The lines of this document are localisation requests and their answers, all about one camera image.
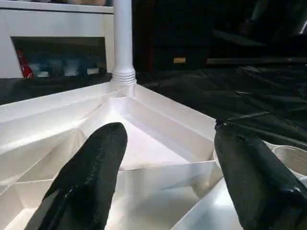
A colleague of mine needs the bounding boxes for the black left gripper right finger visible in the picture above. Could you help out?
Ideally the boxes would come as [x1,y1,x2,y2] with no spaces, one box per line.
[213,120,307,230]

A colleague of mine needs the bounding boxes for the black plastic mat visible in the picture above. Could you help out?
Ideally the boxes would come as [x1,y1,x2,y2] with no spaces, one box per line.
[0,65,307,151]

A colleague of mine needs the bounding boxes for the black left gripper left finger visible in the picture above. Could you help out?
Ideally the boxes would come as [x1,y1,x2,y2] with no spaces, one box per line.
[24,122,128,230]

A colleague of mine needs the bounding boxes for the black cabinet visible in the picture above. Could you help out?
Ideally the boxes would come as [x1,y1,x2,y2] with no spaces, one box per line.
[132,0,216,72]

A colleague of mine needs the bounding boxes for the white cabinet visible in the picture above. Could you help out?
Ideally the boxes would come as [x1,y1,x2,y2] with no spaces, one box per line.
[0,0,116,79]

